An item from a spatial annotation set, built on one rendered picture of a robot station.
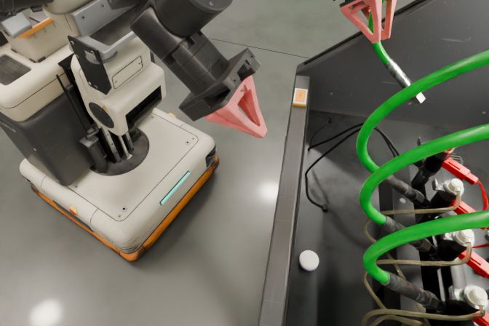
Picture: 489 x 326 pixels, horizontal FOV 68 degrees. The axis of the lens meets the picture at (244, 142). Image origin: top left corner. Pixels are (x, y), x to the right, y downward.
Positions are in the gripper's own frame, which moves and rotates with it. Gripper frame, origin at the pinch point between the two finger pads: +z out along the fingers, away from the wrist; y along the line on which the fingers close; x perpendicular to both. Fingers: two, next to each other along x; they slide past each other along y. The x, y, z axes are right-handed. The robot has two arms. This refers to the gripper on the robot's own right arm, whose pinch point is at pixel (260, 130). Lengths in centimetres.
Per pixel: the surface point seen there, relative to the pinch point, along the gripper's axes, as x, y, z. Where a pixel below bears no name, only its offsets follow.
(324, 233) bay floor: 9.5, -18.7, 35.4
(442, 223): -7.7, 18.4, 11.6
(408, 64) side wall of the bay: 49, -1, 26
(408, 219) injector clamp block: 10.5, 0.8, 34.0
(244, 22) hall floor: 190, -148, 19
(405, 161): -0.9, 14.9, 9.5
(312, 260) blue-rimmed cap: 2.2, -18.0, 34.1
